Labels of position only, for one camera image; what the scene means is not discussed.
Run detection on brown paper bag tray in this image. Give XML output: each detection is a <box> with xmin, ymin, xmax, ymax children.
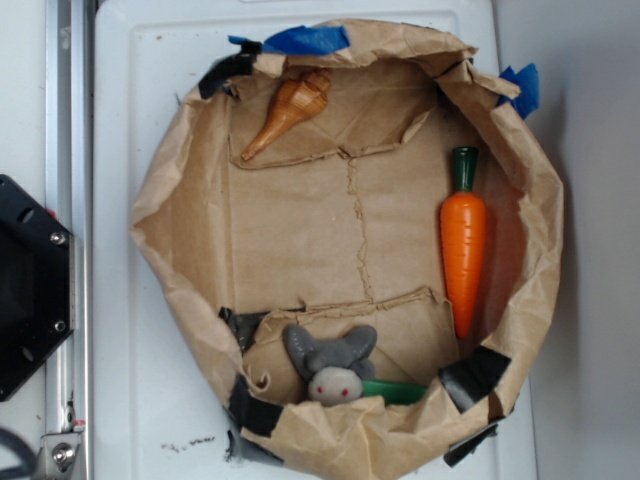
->
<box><xmin>131</xmin><ymin>19</ymin><xmax>564</xmax><ymax>479</ymax></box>

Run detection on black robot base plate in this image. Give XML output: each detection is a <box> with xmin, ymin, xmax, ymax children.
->
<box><xmin>0</xmin><ymin>174</ymin><xmax>72</xmax><ymax>402</ymax></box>

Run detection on grey plush bunny toy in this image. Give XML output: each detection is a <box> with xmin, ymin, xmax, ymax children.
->
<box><xmin>284</xmin><ymin>325</ymin><xmax>378</xmax><ymax>407</ymax></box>

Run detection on white plastic tray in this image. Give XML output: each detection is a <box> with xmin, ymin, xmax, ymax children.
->
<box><xmin>92</xmin><ymin>0</ymin><xmax>539</xmax><ymax>480</ymax></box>

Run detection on orange toy carrot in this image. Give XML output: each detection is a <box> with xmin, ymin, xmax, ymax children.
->
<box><xmin>440</xmin><ymin>147</ymin><xmax>486</xmax><ymax>339</ymax></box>

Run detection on aluminium frame rail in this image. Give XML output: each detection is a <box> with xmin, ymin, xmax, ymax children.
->
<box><xmin>34</xmin><ymin>1</ymin><xmax>99</xmax><ymax>479</ymax></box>

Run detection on green plastic block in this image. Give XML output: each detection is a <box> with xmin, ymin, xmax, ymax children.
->
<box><xmin>362</xmin><ymin>379</ymin><xmax>428</xmax><ymax>406</ymax></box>

